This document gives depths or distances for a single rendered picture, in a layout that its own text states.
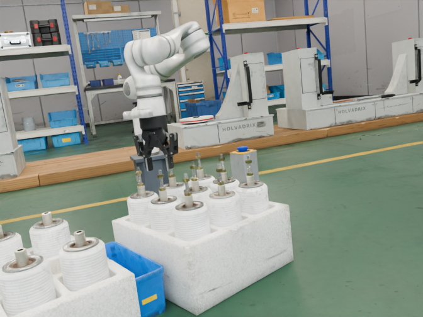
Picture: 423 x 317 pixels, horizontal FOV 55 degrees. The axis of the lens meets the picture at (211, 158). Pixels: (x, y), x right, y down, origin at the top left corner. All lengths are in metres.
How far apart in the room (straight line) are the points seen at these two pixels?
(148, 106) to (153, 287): 0.46
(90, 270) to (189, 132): 2.49
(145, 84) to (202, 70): 6.59
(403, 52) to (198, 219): 3.88
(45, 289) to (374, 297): 0.76
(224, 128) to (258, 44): 7.36
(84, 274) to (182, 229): 0.28
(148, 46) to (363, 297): 0.83
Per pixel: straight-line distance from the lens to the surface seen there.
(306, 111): 3.75
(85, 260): 0.90
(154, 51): 1.10
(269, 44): 10.78
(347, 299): 1.12
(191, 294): 1.06
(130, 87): 1.69
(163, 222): 1.14
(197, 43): 1.37
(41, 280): 0.88
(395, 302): 1.12
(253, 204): 1.20
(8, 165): 3.23
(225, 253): 1.09
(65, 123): 5.84
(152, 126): 1.10
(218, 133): 3.38
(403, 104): 4.41
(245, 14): 6.53
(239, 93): 3.62
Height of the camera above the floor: 0.55
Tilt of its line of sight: 10 degrees down
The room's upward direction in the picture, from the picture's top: 7 degrees counter-clockwise
